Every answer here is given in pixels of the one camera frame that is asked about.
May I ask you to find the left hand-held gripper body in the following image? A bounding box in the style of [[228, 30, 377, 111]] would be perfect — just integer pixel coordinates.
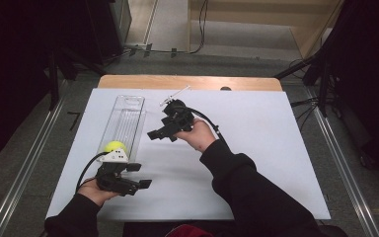
[[95, 148, 140, 198]]

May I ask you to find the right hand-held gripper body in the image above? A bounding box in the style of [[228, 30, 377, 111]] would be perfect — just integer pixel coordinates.
[[159, 85, 195, 134]]

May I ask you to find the yellow-green tennis ball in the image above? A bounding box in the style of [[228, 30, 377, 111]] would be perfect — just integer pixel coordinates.
[[103, 140, 128, 154]]

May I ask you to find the clear plastic container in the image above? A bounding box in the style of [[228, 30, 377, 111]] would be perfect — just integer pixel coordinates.
[[97, 94, 148, 164]]

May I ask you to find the person's left hand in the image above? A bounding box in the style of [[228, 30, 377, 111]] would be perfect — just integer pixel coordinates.
[[77, 177, 121, 207]]

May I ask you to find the person's right hand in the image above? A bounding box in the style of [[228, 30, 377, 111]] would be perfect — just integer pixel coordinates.
[[174, 118, 219, 153]]

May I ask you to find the wooden table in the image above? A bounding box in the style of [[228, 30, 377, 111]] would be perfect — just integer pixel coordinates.
[[97, 74, 283, 93]]

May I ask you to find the person's dark clothing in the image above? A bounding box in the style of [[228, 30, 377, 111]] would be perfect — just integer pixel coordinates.
[[121, 221, 346, 237]]

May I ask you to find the red cloth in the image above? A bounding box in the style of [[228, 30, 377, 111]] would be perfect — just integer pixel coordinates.
[[165, 224, 215, 237]]

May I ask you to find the black tape mark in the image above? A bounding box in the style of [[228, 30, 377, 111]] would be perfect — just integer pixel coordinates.
[[66, 111, 82, 131]]

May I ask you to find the white table sheet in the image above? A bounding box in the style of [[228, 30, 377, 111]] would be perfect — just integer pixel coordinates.
[[45, 88, 332, 221]]

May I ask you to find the grey cabinet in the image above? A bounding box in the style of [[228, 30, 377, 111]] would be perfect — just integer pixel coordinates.
[[109, 0, 133, 48]]

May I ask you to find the black stand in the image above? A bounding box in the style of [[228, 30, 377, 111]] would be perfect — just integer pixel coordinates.
[[45, 45, 108, 112], [273, 48, 343, 118]]

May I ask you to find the light wooden furniture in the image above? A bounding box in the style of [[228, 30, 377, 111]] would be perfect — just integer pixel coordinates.
[[187, 0, 345, 61]]

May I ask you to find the black curtain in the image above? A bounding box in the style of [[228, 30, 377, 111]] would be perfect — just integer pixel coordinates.
[[0, 0, 126, 167], [320, 0, 379, 181]]

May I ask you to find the left hand-held gripper black cable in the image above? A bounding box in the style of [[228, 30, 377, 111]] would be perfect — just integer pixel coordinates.
[[74, 151, 109, 195]]

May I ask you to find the hand-held gripper black cable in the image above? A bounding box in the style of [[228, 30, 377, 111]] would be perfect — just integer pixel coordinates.
[[187, 107, 227, 143], [74, 151, 109, 195]]

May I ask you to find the right hand-held gripper black cable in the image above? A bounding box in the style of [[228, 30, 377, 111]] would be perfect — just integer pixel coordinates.
[[187, 107, 227, 143]]

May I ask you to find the metal floor rail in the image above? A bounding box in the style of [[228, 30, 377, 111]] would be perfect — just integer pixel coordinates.
[[0, 80, 69, 237], [304, 87, 379, 237]]

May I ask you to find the black floor cable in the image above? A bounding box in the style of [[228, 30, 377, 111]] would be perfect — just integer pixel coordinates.
[[151, 0, 210, 55]]

